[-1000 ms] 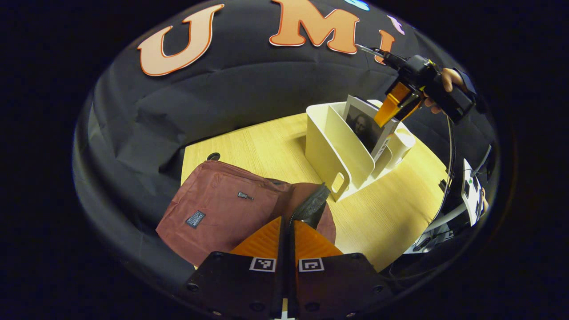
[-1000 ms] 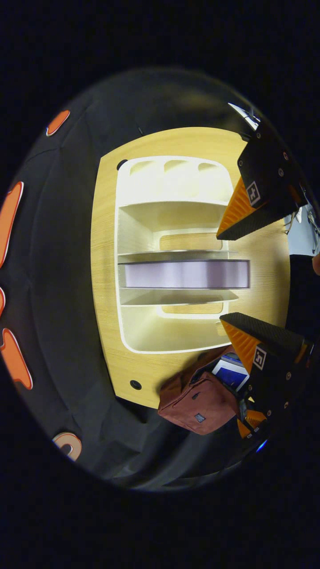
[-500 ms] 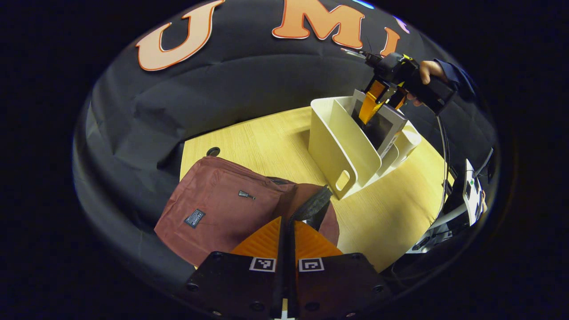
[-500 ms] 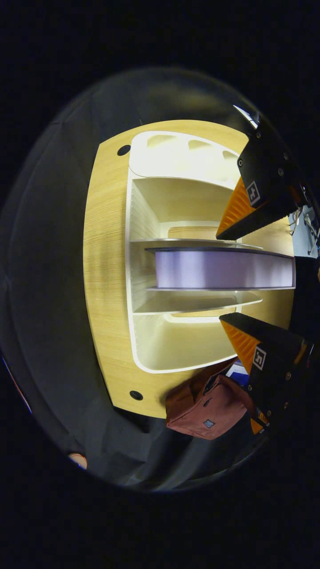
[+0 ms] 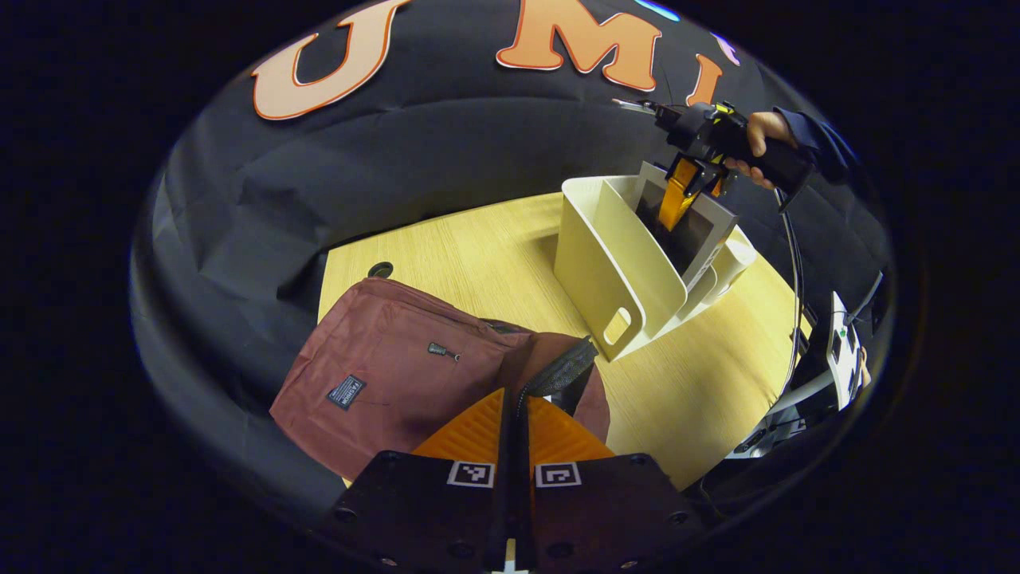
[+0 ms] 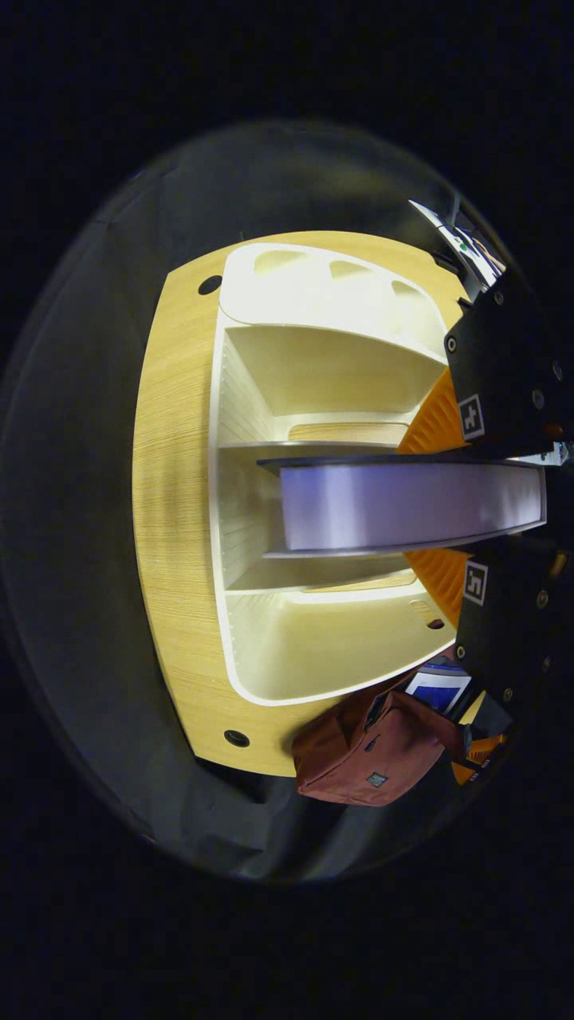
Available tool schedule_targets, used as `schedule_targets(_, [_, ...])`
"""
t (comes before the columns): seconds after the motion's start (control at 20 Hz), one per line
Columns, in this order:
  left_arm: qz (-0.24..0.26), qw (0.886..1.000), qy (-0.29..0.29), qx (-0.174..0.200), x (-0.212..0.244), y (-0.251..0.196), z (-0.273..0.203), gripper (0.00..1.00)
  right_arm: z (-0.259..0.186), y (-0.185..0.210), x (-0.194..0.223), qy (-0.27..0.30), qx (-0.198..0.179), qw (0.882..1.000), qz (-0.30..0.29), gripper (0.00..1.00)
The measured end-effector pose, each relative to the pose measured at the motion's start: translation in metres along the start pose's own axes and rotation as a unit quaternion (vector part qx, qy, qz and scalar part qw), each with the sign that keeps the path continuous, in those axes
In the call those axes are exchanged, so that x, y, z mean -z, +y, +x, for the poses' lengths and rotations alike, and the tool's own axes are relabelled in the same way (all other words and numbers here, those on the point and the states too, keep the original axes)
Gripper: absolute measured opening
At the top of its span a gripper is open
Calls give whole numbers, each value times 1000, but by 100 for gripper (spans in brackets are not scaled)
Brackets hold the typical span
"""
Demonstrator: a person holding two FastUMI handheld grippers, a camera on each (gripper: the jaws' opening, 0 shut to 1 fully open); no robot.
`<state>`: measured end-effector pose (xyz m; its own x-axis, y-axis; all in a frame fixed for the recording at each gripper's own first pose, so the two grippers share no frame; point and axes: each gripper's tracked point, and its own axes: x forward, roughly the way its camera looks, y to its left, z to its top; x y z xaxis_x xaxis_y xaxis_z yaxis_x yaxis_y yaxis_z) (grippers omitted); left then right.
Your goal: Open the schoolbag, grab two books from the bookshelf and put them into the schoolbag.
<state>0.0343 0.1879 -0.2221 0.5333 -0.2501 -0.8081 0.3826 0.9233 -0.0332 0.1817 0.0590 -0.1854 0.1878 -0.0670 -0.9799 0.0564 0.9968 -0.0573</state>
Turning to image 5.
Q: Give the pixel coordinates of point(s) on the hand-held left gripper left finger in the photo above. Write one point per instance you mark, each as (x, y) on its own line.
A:
(422, 510)

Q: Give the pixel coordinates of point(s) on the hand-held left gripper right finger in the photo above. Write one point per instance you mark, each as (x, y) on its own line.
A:
(606, 510)

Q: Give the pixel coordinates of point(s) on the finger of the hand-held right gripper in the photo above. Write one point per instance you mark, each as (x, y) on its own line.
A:
(677, 195)
(717, 185)

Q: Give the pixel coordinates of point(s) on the black and white book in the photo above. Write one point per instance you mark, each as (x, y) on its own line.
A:
(685, 243)

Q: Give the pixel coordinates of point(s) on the white plastic bookshelf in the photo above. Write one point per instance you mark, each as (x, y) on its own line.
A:
(598, 239)

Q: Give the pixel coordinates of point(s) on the dark red schoolbag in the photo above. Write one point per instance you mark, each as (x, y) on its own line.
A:
(382, 343)

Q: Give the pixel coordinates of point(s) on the white panel device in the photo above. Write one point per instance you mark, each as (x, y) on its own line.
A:
(841, 351)

